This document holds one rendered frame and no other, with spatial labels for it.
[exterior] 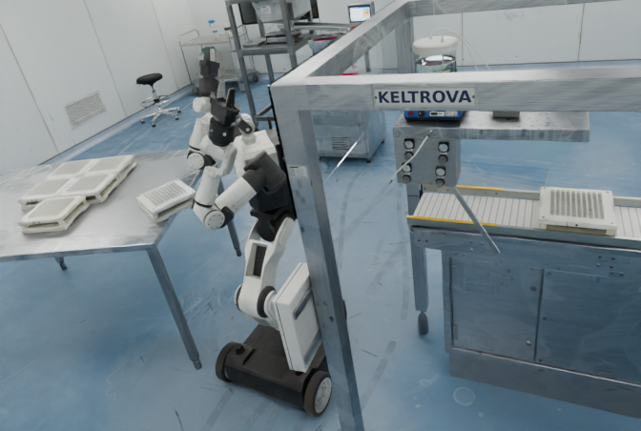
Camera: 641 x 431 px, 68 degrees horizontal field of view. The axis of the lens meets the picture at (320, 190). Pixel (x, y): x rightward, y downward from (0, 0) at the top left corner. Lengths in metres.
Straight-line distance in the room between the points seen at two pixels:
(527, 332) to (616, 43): 5.08
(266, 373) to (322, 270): 1.25
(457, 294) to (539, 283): 0.34
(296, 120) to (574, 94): 0.55
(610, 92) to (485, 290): 1.36
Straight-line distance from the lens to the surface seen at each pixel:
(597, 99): 0.94
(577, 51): 6.88
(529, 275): 2.08
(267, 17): 5.40
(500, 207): 2.07
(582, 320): 2.21
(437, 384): 2.56
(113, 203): 2.86
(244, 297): 2.21
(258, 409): 2.60
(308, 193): 1.15
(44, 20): 6.69
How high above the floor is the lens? 2.01
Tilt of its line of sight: 28 degrees down
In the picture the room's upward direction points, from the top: 10 degrees counter-clockwise
